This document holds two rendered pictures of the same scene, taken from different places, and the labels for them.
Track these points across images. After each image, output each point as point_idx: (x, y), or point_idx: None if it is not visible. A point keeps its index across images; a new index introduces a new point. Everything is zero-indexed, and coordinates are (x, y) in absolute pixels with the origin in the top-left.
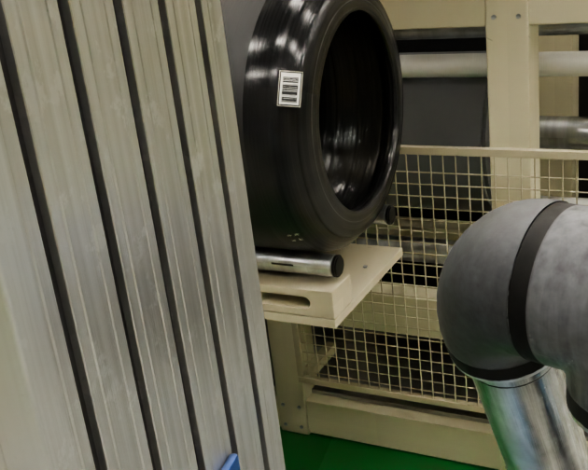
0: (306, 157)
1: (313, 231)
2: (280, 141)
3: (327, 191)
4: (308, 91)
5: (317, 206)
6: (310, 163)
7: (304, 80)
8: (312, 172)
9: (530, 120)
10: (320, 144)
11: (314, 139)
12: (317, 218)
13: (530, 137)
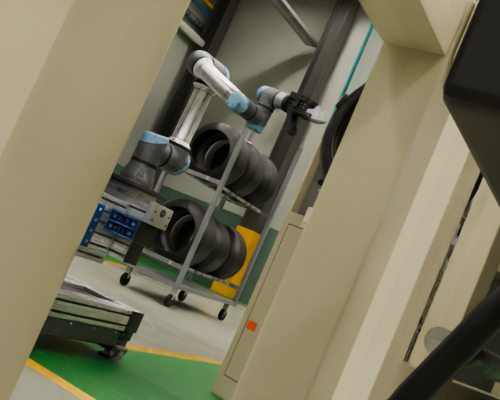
0: (327, 129)
1: (322, 174)
2: (328, 121)
3: (329, 152)
4: (345, 103)
5: (322, 156)
6: (327, 133)
7: (347, 98)
8: (326, 137)
9: (477, 193)
10: (336, 128)
11: (335, 124)
12: (322, 165)
13: (471, 205)
